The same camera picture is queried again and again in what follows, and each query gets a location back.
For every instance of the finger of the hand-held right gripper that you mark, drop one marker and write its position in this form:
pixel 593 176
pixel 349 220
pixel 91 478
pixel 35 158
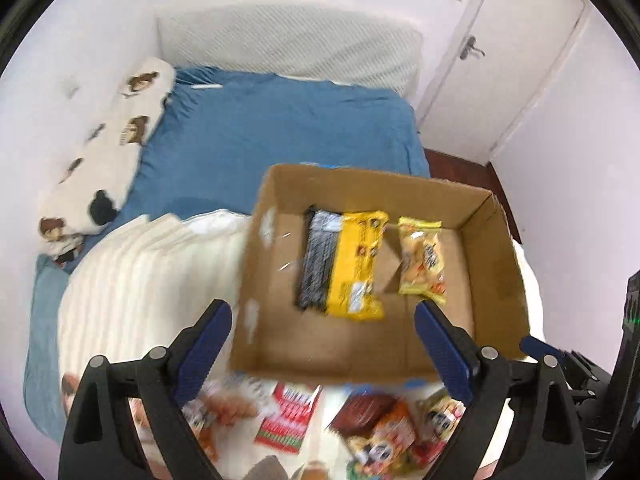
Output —
pixel 535 347

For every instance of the long white animal print pillow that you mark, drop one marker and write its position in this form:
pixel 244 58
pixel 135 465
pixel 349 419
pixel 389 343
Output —
pixel 110 160

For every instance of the orange cartoon print snack packet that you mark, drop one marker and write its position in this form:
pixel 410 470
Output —
pixel 382 442

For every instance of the white quilted headboard cushion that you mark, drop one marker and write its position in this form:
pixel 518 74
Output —
pixel 290 45

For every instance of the cardboard box with green print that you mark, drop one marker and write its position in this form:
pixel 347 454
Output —
pixel 325 345

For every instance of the brown snack packet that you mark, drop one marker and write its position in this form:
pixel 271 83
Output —
pixel 365 410

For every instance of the striped cat print blanket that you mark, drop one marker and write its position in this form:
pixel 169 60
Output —
pixel 140 285

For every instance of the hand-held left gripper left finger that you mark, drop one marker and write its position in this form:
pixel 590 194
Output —
pixel 210 341

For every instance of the small yellow snack packet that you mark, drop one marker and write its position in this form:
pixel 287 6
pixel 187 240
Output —
pixel 420 260

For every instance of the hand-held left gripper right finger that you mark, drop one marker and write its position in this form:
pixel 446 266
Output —
pixel 445 346

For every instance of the yellow and red snack packet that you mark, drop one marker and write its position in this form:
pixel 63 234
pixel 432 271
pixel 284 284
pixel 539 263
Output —
pixel 440 417

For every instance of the orange and white snack packet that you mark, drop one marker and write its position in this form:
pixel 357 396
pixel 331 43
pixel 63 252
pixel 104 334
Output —
pixel 225 410

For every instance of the blue bed sheet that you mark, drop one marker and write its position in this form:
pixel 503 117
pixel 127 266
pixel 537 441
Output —
pixel 250 125

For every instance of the red and white snack packet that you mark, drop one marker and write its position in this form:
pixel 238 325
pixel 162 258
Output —
pixel 287 420

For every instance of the white door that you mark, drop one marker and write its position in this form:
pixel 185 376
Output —
pixel 500 85

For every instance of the yellow and black snack packet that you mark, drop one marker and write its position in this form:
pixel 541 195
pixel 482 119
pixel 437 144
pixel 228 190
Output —
pixel 355 260

